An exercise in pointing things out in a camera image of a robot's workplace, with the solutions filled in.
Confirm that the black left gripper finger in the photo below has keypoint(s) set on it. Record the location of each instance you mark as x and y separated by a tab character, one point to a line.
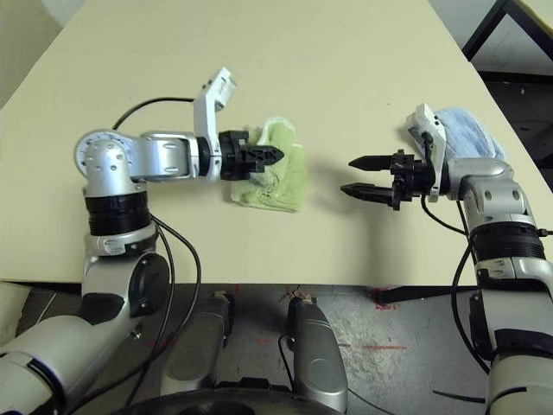
261	164
265	153

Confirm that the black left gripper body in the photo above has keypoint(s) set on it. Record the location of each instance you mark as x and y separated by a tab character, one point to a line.
233	155

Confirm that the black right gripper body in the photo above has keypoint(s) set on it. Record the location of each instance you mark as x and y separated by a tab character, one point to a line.
410	179

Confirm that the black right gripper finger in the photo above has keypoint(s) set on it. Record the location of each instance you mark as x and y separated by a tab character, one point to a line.
369	192
373	163

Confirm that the green terry towel white trim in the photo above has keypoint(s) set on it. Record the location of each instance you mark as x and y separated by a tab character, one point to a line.
285	186

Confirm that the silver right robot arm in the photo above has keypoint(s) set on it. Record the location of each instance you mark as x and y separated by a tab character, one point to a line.
492	181

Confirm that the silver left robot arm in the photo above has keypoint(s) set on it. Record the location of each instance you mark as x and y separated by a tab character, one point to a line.
164	155

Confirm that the light blue folded towel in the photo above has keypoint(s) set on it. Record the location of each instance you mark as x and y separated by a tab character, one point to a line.
471	134

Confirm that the black table foot bar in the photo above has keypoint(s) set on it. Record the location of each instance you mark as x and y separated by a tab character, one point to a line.
423	293

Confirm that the silver right robot leg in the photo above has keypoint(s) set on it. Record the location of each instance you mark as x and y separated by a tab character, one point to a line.
315	354

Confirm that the silver robot leg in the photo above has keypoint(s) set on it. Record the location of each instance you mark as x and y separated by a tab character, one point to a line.
194	346
315	354

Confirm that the silver left robot leg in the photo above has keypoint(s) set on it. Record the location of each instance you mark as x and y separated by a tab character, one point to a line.
194	346

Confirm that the black robot waist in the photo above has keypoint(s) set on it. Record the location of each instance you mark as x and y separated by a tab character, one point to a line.
216	402

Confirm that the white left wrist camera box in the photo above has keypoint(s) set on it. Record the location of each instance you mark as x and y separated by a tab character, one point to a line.
205	121

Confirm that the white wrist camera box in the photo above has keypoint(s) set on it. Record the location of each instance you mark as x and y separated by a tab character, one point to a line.
205	121
425	123

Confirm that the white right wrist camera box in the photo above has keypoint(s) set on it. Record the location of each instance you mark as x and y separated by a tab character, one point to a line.
425	123

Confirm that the beige side table black frame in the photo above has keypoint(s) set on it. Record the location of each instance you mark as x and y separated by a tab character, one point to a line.
487	23

